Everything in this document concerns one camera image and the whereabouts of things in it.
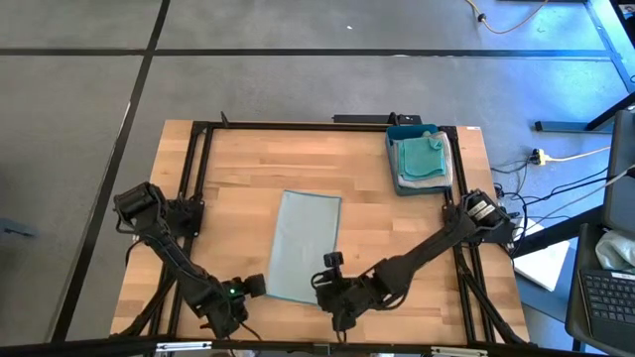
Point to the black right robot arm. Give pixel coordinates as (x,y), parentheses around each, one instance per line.
(436,243)

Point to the yellow power plug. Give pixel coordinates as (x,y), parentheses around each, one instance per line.
(541,158)

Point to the blue metal desk frame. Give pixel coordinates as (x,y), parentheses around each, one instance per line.
(560,126)

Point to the pale crumpled cloth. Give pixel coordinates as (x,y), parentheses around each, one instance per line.
(615,253)

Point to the grey waffle towel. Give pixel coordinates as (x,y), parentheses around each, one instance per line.
(426,184)

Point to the blue plastic bin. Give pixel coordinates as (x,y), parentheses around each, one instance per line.
(392,149)

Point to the black aluminium crossbeam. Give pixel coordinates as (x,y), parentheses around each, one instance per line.
(74,349)

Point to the black aluminium table frame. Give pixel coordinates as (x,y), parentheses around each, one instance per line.
(322,126)

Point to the light blue microfiber towel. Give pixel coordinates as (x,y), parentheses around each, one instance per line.
(305,243)

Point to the silver metal bracket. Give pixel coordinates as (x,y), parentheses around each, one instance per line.
(459,352)
(183,346)

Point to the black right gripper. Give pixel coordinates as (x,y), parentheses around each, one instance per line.
(357,295)

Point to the grey flat monitor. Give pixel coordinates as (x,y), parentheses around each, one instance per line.
(622,188)

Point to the teal terry towel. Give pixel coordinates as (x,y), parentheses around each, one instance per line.
(421,158)

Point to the black laptop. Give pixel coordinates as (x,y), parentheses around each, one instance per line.
(605,302)

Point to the black hook bracket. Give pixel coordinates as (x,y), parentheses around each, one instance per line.
(224,120)

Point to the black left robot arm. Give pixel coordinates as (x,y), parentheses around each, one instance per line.
(164,248)

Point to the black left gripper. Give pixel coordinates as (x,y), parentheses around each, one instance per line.
(228,302)

